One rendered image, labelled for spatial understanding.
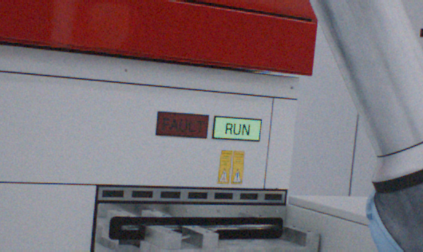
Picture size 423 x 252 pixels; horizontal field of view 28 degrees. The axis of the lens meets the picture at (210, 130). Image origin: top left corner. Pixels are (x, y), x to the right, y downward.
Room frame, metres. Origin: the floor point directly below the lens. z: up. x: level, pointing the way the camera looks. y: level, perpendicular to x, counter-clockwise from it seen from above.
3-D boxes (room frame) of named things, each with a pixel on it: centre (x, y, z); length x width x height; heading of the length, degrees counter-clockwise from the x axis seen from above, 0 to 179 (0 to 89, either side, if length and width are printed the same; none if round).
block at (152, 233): (1.58, 0.07, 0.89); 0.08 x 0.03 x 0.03; 32
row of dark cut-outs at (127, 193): (1.73, 0.02, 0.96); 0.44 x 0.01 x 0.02; 122
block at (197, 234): (1.62, 0.00, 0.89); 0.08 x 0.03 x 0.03; 32
